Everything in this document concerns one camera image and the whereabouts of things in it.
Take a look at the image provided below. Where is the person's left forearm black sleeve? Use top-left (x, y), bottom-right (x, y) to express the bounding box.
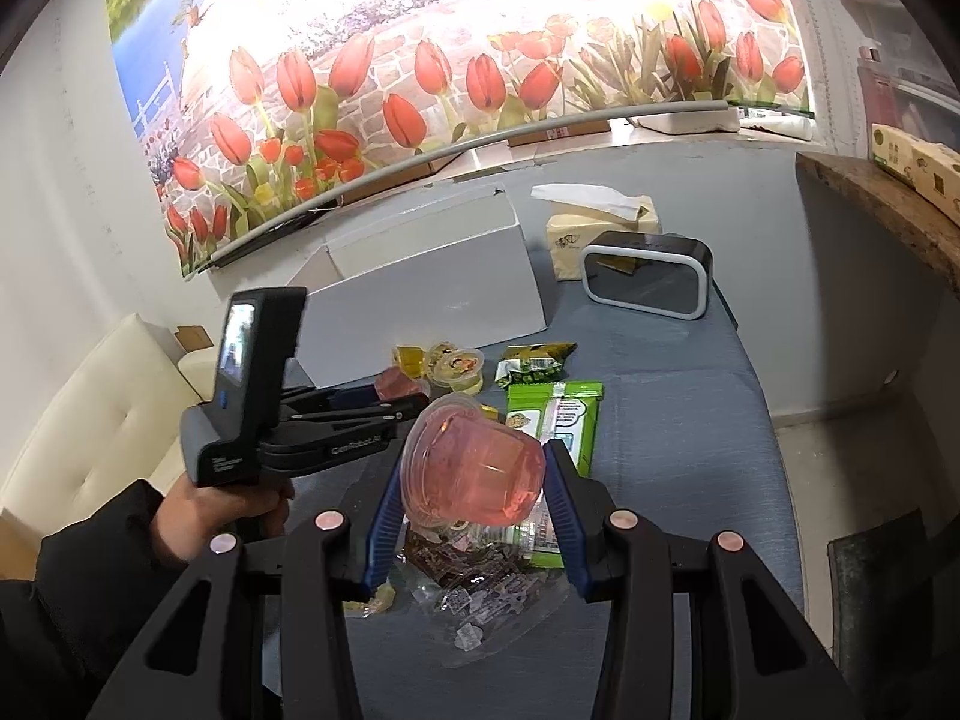
top-left (0, 480), bottom-right (192, 720)

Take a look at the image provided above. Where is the flat brown cardboard box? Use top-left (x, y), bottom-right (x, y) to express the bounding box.
top-left (508, 118), bottom-right (611, 148)
top-left (341, 148), bottom-right (463, 205)

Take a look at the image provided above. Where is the large bright green snack packet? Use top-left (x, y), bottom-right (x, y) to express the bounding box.
top-left (506, 380), bottom-right (605, 569)

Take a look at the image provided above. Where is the grey pipe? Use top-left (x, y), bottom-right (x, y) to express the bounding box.
top-left (210, 98), bottom-right (733, 268)

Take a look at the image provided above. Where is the grey framed rectangular tray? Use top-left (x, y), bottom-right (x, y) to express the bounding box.
top-left (581, 231), bottom-right (713, 323)

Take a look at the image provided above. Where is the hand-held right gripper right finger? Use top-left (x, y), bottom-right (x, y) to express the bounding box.
top-left (544, 439), bottom-right (856, 720)

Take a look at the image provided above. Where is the person's left hand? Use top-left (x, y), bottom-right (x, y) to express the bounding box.
top-left (150, 474), bottom-right (296, 565)

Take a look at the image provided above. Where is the yellow tissue pack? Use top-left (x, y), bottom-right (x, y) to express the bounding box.
top-left (531, 184), bottom-right (662, 283)

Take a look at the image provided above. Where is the small pink jelly cup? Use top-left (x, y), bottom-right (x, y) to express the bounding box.
top-left (375, 369), bottom-right (431, 403)

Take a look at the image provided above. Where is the clear plastic bag of candies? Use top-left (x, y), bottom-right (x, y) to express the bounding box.
top-left (403, 517), bottom-right (580, 670)

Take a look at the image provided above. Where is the clear plastic storage rack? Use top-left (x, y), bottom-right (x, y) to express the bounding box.
top-left (829, 0), bottom-right (960, 158)

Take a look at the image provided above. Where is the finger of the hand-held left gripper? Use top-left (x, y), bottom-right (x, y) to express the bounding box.
top-left (296, 396), bottom-right (431, 437)
top-left (283, 381), bottom-right (387, 412)

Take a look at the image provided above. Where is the large pink jelly cup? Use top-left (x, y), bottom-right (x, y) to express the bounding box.
top-left (400, 394), bottom-right (547, 528)

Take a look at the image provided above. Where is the beige patterned long box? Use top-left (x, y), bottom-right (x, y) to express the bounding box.
top-left (870, 122), bottom-right (960, 227)

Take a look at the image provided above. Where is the flat white box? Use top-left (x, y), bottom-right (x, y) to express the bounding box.
top-left (630, 111), bottom-right (740, 135)

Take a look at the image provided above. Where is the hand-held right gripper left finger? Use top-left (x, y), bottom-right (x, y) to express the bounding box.
top-left (90, 439), bottom-right (411, 720)

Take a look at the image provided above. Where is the white cardboard box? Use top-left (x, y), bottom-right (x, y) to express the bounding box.
top-left (289, 181), bottom-right (549, 391)

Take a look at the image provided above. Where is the cream tufted sofa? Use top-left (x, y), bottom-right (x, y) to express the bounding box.
top-left (0, 313), bottom-right (220, 535)

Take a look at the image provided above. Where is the wooden side shelf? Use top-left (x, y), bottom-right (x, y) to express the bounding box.
top-left (795, 151), bottom-right (960, 295)

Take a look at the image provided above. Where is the tulip wall poster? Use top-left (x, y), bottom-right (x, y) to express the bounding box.
top-left (105, 0), bottom-right (815, 283)

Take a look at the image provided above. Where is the olive green snack packet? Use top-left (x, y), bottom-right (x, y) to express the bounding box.
top-left (493, 342), bottom-right (579, 392)

